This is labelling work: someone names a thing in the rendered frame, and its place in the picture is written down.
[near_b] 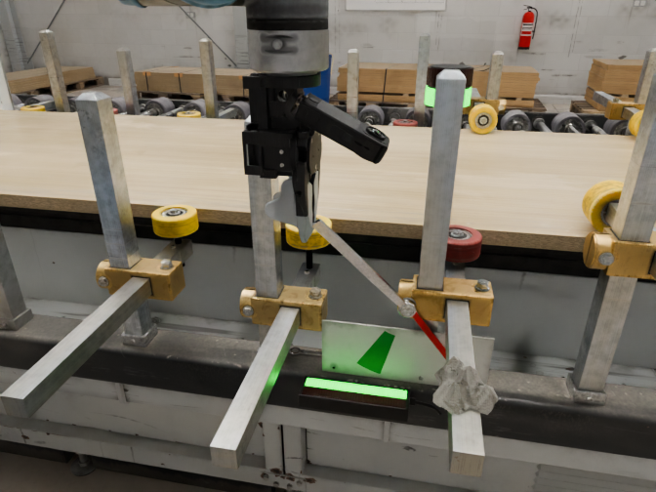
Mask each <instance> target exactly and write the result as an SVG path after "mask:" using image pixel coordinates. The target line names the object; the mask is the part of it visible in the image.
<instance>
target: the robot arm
mask: <svg viewBox="0 0 656 492"><path fill-rule="evenodd" d="M118 1H119V2H121V3H122V4H124V5H128V6H137V7H139V8H146V7H147V6H195V7H199V8H205V9H216V8H221V7H224V6H240V7H246V18H247V19H246V20H247V28H248V42H249V58H250V67H251V68H252V69H253V70H254V71H258V72H262V73H251V74H250V75H249V76H246V75H245V76H243V87H244V89H249V103H250V117H251V122H250V123H249V124H247V125H246V129H245V130H244V131H242V132H241V133H242V146H243V160H244V173H245V175H256V176H260V178H265V179H276V178H277V177H278V176H288V177H289V178H288V179H286V180H284V181H283V182H282V184H281V187H280V191H279V192H276V193H275V194H274V195H273V200H272V201H270V202H268V203H267V204H266V206H265V211H266V215H267V216H268V217H269V218H271V219H273V220H277V221H280V222H282V223H285V224H288V225H291V226H295V227H296V228H297V229H298V231H299V235H300V238H301V241H302V242H303V243H306V242H307V241H308V239H309V237H310V236H311V234H312V232H313V230H314V228H313V227H312V224H313V223H314V222H315V220H316V212H317V202H318V194H319V181H320V160H321V152H322V141H321V135H323V136H325V137H327V138H328V139H330V140H332V141H334V142H336V143H337V144H340V145H342V146H344V147H345V148H347V149H349V150H351V151H353V152H354V153H355V154H356V155H358V156H359V157H361V158H363V159H365V160H367V161H370V162H372V163H374V164H378V163H380V162H381V160H382V159H383V157H384V155H385V154H386V152H387V150H388V148H389V144H390V138H389V137H388V136H386V134H385V133H384V132H382V131H380V130H379V129H377V128H375V127H373V126H370V125H367V124H365V123H363V122H361V121H359V120H358V119H356V118H354V117H352V116H351V115H349V114H347V113H345V112H343V111H342V110H340V109H338V108H336V107H334V106H333V105H331V104H329V103H328V102H326V101H324V100H322V99H320V98H319V97H317V96H315V95H313V94H312V93H309V94H307V95H306V96H304V94H305V92H304V88H311V87H317V86H319V85H321V73H320V72H319V71H324V70H326V69H328V67H329V28H328V20H329V19H328V18H329V0H118ZM284 91H285V92H286V93H285V95H284ZM299 104H300V105H299ZM298 105H299V107H298ZM251 130H256V131H255V132H250V131H251ZM246 144H247V145H248V158H249V165H248V163H247V148H246Z"/></svg>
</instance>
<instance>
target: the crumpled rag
mask: <svg viewBox="0 0 656 492"><path fill-rule="evenodd" d="M434 375H435V378H436V379H437V381H439V387H438V389H437V390H436V392H435V393H434V394H433V401H432V402H433V403H435V404H436V405H437V406H439V407H442V408H443V407H444V409H445V410H447V411H449V413H450V414H457V415H460V414H462V413H463V412H464V411H465V410H466V409H468V407H469V408H474V410H476V409H477V411H479V413H482V414H485V415H488V414H489V413H490V412H491V411H492V410H493V408H494V404H495V403H497V401H498V396H497V394H496V392H495V391H494V389H493V388H492V387H490V386H488V385H485V384H483V383H482V381H481V380H480V376H479V374H478V372H477V371H476V370H475V369H474V368H472V367H471V366H470V365H468V366H466V365H465V364H464V363H463V362H462V361H461V360H460V358H459V357H456V356H452V357H451V358H450V359H449V360H448V361H447V362H446V363H445V365H444V366H443V367H442V368H440V369H439V370H438V371H437V372H436V373H435V374H434Z"/></svg>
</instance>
